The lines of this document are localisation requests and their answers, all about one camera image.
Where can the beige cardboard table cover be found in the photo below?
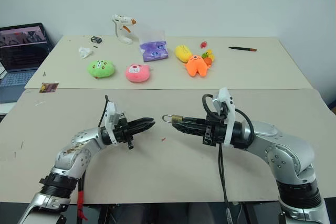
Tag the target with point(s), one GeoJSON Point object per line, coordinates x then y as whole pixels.
{"type": "Point", "coordinates": [236, 74]}
{"type": "Point", "coordinates": [168, 171]}

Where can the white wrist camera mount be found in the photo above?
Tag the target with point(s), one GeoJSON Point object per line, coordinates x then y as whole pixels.
{"type": "Point", "coordinates": [109, 111]}
{"type": "Point", "coordinates": [228, 103]}

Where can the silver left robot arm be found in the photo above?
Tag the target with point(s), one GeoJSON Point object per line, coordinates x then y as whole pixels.
{"type": "Point", "coordinates": [68, 158]}

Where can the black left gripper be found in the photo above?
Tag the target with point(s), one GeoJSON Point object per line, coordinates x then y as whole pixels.
{"type": "Point", "coordinates": [123, 132]}

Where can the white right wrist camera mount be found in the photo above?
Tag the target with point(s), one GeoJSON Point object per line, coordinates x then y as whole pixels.
{"type": "Point", "coordinates": [228, 103]}

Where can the green round plush toy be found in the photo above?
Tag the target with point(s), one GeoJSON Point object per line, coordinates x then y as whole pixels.
{"type": "Point", "coordinates": [102, 69]}

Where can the brass padlock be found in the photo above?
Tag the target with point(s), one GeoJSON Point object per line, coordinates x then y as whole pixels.
{"type": "Point", "coordinates": [177, 118]}

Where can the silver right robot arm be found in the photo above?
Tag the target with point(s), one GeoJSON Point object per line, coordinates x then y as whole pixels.
{"type": "Point", "coordinates": [286, 148]}

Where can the small dark picture card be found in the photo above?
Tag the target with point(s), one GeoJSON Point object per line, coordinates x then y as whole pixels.
{"type": "Point", "coordinates": [49, 87]}

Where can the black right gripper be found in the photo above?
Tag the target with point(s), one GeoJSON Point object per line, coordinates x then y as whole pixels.
{"type": "Point", "coordinates": [214, 132]}

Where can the black pen with orange end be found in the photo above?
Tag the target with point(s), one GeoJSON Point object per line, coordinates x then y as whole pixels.
{"type": "Point", "coordinates": [241, 48]}

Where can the small black box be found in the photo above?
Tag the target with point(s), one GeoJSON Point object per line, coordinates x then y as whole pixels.
{"type": "Point", "coordinates": [96, 39]}

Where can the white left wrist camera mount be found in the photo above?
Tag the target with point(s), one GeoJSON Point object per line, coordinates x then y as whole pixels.
{"type": "Point", "coordinates": [109, 111]}

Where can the orange plush toy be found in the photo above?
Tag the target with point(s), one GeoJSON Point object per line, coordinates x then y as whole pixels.
{"type": "Point", "coordinates": [195, 65]}

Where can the purple plush in plastic bag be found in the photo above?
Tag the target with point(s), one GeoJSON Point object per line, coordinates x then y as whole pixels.
{"type": "Point", "coordinates": [153, 51]}

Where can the crumpled white tissue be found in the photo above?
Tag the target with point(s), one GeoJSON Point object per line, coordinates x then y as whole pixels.
{"type": "Point", "coordinates": [85, 52]}

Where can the pink round plush toy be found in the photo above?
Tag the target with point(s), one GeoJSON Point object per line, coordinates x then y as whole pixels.
{"type": "Point", "coordinates": [136, 73]}

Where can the small yellow green plush toy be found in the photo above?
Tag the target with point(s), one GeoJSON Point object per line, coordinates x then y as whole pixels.
{"type": "Point", "coordinates": [210, 56]}

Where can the open laptop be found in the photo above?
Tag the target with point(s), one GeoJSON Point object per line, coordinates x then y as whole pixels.
{"type": "Point", "coordinates": [19, 48]}

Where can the small red toy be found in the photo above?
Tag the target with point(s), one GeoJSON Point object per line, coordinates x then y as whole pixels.
{"type": "Point", "coordinates": [203, 44]}

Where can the white orange glue gun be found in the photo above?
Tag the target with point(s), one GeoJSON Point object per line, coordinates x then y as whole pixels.
{"type": "Point", "coordinates": [121, 28]}

